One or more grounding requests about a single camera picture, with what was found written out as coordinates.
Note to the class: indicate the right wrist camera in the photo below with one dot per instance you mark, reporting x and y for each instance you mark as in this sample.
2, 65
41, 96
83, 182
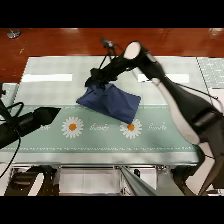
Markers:
107, 43

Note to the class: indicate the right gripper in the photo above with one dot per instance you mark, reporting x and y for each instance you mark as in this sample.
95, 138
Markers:
98, 76

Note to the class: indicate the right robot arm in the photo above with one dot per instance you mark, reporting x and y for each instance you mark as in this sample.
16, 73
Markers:
186, 100

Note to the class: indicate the blue garment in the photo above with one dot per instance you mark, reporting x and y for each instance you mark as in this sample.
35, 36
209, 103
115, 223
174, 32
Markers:
115, 101

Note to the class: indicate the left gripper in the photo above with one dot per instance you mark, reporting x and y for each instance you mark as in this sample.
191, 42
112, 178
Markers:
45, 115

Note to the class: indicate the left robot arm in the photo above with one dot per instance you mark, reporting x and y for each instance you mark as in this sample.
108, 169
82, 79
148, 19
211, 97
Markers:
13, 130

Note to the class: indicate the silver frame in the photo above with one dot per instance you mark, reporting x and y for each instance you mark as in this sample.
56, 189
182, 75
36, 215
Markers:
140, 181

